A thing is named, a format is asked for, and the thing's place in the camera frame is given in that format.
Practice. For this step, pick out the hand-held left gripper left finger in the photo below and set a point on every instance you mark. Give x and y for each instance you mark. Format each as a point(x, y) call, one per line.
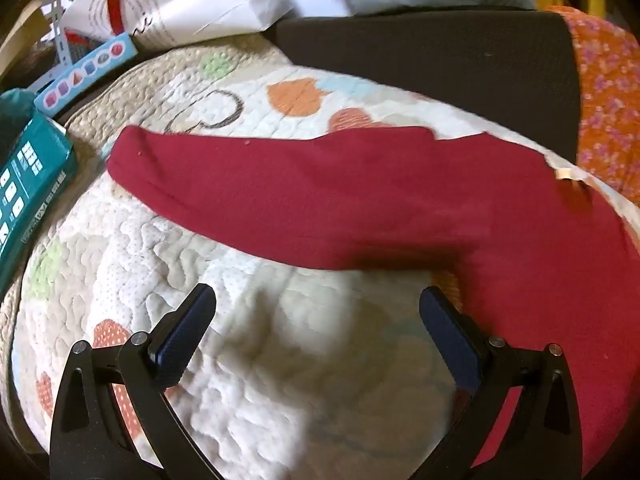
point(185, 331)

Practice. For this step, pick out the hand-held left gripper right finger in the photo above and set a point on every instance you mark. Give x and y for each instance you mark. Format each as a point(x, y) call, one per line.
point(450, 341)

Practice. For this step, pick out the dark red garment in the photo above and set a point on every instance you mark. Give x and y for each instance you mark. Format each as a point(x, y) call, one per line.
point(350, 200)

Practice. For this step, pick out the quilted heart print blanket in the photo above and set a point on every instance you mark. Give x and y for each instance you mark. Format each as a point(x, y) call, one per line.
point(280, 385)

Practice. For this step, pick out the teal box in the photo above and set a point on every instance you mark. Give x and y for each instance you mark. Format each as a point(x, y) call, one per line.
point(25, 180)

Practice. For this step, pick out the light blue shapes box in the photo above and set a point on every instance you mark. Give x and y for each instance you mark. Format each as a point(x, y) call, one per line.
point(90, 67)

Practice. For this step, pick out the dark teal cloth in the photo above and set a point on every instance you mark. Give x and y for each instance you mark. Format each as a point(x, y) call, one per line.
point(12, 105)

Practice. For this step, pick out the orange floral cloth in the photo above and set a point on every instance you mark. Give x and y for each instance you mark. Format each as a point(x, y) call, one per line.
point(605, 100)

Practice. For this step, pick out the dark brown cushion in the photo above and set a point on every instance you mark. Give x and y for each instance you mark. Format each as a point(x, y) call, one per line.
point(425, 55)

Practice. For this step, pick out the white perforated strip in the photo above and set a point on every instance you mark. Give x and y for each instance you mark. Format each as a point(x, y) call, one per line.
point(56, 35)

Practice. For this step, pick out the white printed paper bag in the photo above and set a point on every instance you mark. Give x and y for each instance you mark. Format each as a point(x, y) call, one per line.
point(200, 5)

